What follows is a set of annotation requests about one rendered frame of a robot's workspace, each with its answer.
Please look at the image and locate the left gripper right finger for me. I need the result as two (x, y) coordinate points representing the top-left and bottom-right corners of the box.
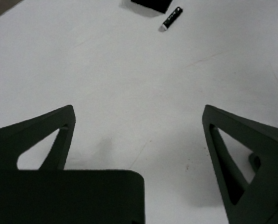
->
(202, 104), (278, 224)

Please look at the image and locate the black aa battery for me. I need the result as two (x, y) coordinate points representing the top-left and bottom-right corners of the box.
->
(161, 6), (183, 30)

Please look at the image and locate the black open bin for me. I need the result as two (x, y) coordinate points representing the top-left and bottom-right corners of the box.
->
(131, 0), (172, 14)

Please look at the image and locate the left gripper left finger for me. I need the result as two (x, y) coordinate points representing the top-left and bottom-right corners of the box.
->
(0, 105), (76, 169)

